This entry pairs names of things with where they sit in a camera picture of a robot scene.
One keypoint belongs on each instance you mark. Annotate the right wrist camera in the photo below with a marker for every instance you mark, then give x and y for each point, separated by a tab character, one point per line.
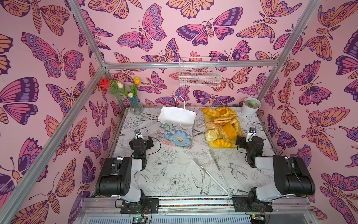
252	132

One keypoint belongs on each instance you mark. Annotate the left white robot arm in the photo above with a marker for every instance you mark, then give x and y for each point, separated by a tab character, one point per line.
116	174

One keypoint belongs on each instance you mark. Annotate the glass vase with flowers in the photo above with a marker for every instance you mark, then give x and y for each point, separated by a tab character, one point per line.
120	90

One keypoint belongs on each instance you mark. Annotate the yellow bread tray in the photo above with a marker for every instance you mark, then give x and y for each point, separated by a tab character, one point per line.
224	112

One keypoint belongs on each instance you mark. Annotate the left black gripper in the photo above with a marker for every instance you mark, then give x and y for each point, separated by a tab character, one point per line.
146	143

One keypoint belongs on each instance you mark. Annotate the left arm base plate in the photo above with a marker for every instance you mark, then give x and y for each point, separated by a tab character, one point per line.
145	205

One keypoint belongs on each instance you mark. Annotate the sandwich bun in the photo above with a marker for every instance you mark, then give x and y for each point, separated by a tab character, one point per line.
222	120

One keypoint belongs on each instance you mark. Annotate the white pot with succulent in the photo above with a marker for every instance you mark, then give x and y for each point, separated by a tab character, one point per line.
250	106

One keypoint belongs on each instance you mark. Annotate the white wire basket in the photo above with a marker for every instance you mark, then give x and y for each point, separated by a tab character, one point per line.
199	74

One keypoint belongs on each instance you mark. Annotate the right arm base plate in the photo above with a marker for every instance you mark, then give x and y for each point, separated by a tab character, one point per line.
245	204

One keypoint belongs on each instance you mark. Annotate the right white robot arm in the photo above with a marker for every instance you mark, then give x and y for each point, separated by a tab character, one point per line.
291	176

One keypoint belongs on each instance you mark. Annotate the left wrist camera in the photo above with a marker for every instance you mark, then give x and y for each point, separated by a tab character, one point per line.
138	134

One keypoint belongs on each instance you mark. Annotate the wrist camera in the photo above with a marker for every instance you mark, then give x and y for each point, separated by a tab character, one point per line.
138	134
252	132

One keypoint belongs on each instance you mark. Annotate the floral white paper bag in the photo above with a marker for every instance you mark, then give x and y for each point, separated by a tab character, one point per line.
176	126

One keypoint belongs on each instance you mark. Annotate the yellow glazed bread loaf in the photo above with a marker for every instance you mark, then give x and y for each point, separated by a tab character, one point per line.
222	143

